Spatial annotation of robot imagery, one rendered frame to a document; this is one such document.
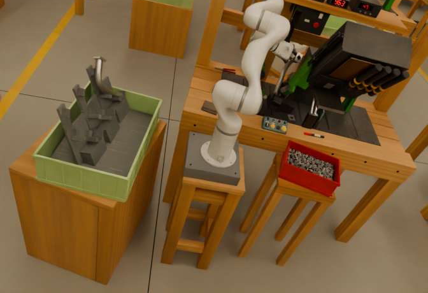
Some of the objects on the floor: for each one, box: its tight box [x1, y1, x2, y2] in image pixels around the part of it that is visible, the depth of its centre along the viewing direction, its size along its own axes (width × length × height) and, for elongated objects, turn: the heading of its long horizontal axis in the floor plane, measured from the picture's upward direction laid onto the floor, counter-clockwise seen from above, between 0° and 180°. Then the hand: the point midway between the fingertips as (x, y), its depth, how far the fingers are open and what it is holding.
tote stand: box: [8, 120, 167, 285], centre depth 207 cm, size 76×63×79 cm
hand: (296, 57), depth 213 cm, fingers closed on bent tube, 3 cm apart
